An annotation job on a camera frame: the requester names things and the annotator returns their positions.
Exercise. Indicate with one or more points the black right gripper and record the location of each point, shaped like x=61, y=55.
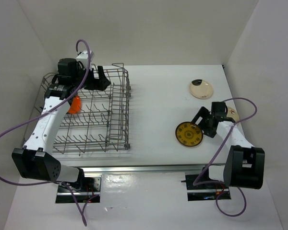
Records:
x=204, y=113

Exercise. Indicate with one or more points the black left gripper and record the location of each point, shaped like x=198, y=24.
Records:
x=101, y=84

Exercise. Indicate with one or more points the cream plate with black mark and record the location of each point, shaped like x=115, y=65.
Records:
x=201, y=89

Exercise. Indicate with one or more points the yellow patterned plate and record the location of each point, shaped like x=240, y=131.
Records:
x=189, y=134

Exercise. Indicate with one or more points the orange plastic plate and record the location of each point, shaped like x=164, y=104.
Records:
x=76, y=105

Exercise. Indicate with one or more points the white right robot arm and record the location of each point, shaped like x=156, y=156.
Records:
x=244, y=166

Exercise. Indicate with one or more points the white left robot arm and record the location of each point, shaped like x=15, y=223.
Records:
x=34, y=160

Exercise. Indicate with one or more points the cream plate with floral print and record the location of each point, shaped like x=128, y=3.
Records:
x=232, y=115

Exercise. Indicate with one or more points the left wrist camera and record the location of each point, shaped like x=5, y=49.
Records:
x=83, y=57

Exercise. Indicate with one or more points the grey wire dish rack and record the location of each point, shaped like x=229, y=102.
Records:
x=102, y=124

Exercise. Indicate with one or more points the aluminium rail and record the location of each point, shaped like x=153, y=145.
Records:
x=197, y=168

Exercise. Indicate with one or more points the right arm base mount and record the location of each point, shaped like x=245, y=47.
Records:
x=204, y=192

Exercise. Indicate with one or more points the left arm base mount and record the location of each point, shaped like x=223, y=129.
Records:
x=89, y=191

